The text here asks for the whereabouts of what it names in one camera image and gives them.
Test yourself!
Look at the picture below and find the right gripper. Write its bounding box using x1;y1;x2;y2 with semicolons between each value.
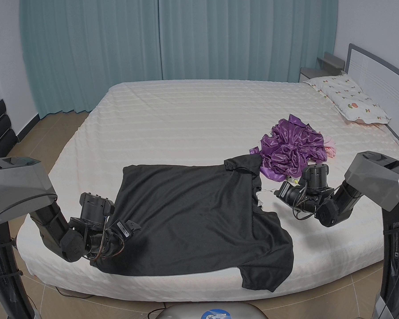
275;181;304;208

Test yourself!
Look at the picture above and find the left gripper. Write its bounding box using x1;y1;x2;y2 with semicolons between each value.
101;219;142;256

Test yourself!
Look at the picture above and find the black T-shirt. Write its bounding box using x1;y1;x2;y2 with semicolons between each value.
90;154;295;292

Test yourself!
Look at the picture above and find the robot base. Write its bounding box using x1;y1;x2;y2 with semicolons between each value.
155;304;270;319

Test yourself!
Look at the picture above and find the bed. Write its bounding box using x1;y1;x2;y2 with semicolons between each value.
17;43;399;303

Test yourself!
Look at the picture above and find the purple satin garment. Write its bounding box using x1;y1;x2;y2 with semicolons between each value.
249;113;328;183

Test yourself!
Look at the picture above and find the pink garment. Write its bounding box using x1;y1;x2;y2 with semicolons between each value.
323;136;338;159

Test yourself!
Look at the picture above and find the white printed pillow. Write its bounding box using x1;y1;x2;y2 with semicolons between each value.
303;74;392;125

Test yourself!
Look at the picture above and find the grey bedside table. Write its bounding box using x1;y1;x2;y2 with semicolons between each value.
299;52;346;82

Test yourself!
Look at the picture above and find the black chest of drawers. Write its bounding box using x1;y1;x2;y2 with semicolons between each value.
0;99;20;160

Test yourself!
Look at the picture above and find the blue-green curtain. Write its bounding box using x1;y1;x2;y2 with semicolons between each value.
20;0;163;119
158;0;340;84

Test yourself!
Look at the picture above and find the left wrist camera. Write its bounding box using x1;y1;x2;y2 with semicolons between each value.
101;196;116;217

